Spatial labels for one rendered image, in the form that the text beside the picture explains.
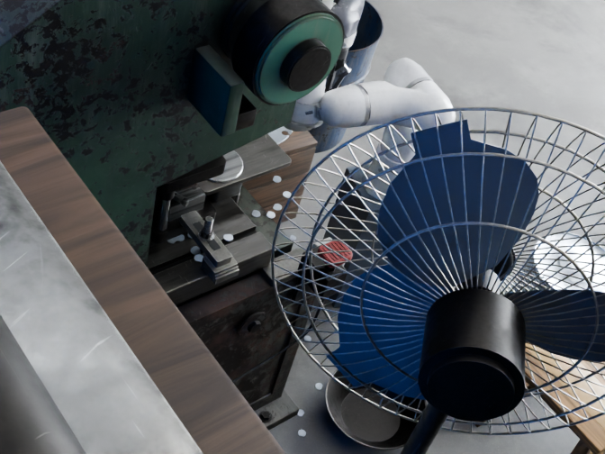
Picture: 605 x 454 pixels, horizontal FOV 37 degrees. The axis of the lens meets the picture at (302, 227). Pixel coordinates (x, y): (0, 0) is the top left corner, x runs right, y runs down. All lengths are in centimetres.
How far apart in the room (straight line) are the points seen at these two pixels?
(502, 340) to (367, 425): 158
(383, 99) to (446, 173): 118
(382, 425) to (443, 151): 164
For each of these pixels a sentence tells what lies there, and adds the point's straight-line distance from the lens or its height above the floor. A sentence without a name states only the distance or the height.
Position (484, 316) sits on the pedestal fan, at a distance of 115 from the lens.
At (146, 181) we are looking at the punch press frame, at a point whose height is 103.
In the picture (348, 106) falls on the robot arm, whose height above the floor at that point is 82.
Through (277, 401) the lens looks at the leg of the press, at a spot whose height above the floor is 3.
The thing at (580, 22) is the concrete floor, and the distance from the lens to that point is 475.
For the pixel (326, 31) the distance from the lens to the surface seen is 151.
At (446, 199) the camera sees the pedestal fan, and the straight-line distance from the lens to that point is 119.
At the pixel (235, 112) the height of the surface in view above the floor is 125.
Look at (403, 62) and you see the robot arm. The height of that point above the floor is 83.
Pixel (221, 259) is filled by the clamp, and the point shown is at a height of 76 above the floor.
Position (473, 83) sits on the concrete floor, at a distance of 402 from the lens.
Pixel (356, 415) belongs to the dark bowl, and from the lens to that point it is 269.
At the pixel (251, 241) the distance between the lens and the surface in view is 205.
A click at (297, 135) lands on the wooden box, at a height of 35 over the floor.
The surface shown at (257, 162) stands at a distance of 213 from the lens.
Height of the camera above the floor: 220
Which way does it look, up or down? 45 degrees down
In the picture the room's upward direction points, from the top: 17 degrees clockwise
